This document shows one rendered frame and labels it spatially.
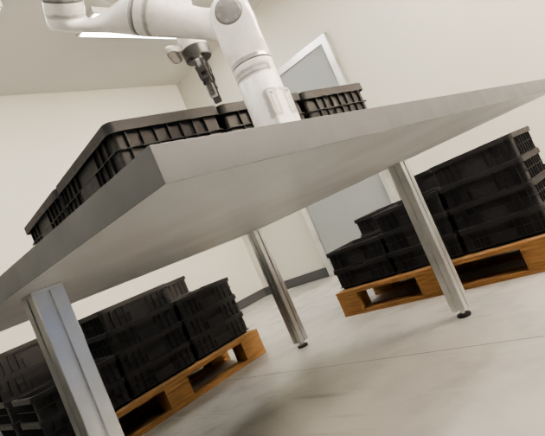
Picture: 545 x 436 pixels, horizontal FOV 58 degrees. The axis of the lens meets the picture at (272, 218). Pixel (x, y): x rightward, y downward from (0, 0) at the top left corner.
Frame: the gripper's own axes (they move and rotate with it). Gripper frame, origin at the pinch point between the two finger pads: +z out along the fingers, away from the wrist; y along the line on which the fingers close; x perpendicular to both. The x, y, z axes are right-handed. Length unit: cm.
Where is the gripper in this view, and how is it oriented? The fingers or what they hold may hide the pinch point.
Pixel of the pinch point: (214, 95)
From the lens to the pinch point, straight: 139.1
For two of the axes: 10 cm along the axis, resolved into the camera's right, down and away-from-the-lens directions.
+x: -9.2, 4.0, 0.7
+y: 0.8, 0.2, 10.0
